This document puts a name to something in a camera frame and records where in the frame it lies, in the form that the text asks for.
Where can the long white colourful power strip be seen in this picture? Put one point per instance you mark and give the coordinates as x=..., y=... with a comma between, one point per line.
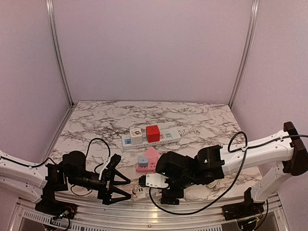
x=167, y=136

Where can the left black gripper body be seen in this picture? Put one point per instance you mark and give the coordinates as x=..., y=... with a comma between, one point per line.
x=102, y=190

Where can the left aluminium frame post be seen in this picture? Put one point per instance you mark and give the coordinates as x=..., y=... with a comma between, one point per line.
x=57, y=51

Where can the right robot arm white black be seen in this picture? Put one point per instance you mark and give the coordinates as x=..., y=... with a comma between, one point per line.
x=284, y=149

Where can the red cube socket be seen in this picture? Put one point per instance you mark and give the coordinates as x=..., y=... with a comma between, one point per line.
x=152, y=133

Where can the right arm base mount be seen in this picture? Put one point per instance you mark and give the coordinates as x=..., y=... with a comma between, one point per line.
x=246, y=216

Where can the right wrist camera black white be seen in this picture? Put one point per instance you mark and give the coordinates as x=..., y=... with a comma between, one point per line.
x=154, y=180

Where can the white power strip with USB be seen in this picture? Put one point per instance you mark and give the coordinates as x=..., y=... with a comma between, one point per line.
x=138, y=191

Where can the pink triangular power socket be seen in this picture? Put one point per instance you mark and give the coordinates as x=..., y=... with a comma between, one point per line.
x=153, y=156

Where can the aluminium front rail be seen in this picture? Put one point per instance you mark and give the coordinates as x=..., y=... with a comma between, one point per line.
x=130, y=216

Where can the light blue charger plug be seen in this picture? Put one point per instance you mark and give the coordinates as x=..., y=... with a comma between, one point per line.
x=143, y=162

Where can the aluminium frame post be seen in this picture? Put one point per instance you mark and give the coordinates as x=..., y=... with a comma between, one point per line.
x=246, y=51
x=57, y=51

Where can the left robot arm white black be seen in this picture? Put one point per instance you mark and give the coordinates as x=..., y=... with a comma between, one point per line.
x=39, y=182

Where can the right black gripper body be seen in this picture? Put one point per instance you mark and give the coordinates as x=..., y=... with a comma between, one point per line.
x=168, y=197

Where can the white cube socket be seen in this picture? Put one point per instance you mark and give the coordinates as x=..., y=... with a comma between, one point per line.
x=136, y=136

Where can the right aluminium frame post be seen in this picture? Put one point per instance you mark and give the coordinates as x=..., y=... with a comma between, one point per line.
x=246, y=51

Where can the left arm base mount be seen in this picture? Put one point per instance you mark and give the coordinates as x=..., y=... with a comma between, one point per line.
x=58, y=215

